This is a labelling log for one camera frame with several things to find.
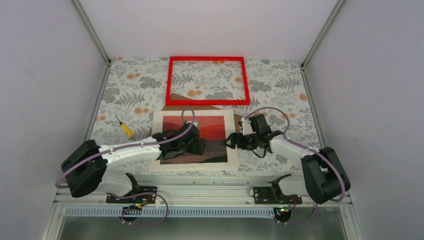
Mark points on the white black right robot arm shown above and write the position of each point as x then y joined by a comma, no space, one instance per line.
323,178

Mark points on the aluminium corner post right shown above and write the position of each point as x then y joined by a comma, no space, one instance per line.
323,31

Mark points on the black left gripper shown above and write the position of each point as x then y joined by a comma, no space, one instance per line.
193,149

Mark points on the yellow handled screwdriver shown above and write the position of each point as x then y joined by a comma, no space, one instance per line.
125,128

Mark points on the grey slotted cable duct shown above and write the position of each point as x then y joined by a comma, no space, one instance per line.
172,212

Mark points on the red picture frame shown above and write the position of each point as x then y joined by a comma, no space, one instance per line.
208,102

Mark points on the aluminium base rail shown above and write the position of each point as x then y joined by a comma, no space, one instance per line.
193,191

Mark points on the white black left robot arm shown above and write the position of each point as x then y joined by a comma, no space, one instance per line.
110,168

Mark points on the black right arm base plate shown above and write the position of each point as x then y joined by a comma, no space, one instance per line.
270,196

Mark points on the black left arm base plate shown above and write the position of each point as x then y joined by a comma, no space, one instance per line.
144,195

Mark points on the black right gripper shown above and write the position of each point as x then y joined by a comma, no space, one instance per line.
234,136

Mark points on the aluminium corner post left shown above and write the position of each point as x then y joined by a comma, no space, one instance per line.
91,30

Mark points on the sunset photo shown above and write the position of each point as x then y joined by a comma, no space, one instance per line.
212,129

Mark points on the aluminium corner post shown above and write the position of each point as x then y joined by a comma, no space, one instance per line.
91,30
323,31

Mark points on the white passe-partout mat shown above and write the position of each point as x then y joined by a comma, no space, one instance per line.
165,120

